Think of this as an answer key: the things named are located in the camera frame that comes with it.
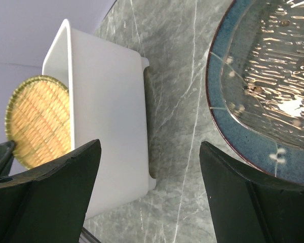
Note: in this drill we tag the white plastic bin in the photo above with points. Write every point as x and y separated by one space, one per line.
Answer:
107 102

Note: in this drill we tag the dark blue floral plate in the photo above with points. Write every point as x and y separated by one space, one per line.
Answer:
277 159

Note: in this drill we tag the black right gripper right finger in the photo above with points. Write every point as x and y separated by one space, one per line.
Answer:
247 205

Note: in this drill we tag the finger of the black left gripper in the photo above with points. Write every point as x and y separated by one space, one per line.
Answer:
6 157

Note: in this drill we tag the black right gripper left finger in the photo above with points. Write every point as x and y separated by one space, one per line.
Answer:
49 203

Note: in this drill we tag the clear textured glass plate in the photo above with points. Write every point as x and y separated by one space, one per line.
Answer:
262 77

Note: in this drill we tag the round woven bamboo mat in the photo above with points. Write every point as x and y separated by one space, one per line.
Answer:
38 121

